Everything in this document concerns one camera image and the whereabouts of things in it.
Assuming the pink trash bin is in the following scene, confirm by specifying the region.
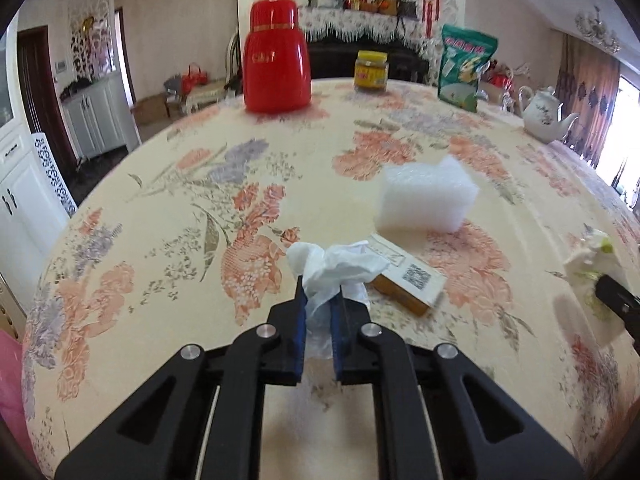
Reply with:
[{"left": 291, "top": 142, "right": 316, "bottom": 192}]
[{"left": 0, "top": 330, "right": 38, "bottom": 468}]

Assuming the yellow lid jar far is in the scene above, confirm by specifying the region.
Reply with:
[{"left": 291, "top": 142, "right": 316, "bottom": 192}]
[{"left": 354, "top": 50, "right": 388, "bottom": 91}]

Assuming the red thermos jug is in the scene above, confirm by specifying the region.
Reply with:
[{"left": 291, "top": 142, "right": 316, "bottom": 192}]
[{"left": 243, "top": 0, "right": 311, "bottom": 114}]

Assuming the cream wooden chair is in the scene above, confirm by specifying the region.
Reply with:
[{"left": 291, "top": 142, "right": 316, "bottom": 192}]
[{"left": 182, "top": 32, "right": 242, "bottom": 115}]

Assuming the low white cabinet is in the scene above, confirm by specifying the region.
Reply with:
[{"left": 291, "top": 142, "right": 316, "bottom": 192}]
[{"left": 61, "top": 72, "right": 141, "bottom": 159}]

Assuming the white green wrapper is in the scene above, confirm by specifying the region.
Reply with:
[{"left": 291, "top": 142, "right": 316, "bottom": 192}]
[{"left": 559, "top": 226, "right": 629, "bottom": 348}]

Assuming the green snack bag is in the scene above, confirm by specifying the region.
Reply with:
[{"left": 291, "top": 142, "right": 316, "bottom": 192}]
[{"left": 437, "top": 24, "right": 499, "bottom": 113}]

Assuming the chandelier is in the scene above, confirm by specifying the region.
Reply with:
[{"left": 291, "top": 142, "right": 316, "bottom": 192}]
[{"left": 575, "top": 6, "right": 620, "bottom": 55}]

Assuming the floral tablecloth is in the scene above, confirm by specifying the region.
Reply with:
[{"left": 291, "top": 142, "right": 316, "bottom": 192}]
[{"left": 23, "top": 80, "right": 639, "bottom": 476}]

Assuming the red handbag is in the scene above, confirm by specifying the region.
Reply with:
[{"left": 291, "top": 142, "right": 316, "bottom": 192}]
[{"left": 181, "top": 63, "right": 209, "bottom": 96}]

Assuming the yellow white small box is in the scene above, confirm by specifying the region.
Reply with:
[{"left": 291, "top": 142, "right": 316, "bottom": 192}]
[{"left": 366, "top": 234, "right": 447, "bottom": 316}]

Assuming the cardboard box on floor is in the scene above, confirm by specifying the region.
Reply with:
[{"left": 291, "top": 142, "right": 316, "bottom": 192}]
[{"left": 131, "top": 93, "right": 170, "bottom": 127}]

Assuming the white foam block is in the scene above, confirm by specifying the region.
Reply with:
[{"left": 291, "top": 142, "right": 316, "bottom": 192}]
[{"left": 374, "top": 155, "right": 480, "bottom": 233}]

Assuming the white tissue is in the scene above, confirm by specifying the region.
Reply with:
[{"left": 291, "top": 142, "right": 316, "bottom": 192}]
[{"left": 286, "top": 240, "right": 390, "bottom": 360}]

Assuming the brown curtain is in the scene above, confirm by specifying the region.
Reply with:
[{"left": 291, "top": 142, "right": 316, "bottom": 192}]
[{"left": 556, "top": 35, "right": 620, "bottom": 168}]

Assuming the white display cabinet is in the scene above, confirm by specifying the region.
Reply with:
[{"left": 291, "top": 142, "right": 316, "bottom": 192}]
[{"left": 0, "top": 24, "right": 68, "bottom": 313}]

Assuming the white porcelain teapot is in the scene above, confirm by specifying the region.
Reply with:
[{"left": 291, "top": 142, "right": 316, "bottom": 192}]
[{"left": 518, "top": 86, "right": 579, "bottom": 144}]

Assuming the black piano with lace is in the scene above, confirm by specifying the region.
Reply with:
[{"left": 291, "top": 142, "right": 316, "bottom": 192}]
[{"left": 298, "top": 6, "right": 430, "bottom": 84}]

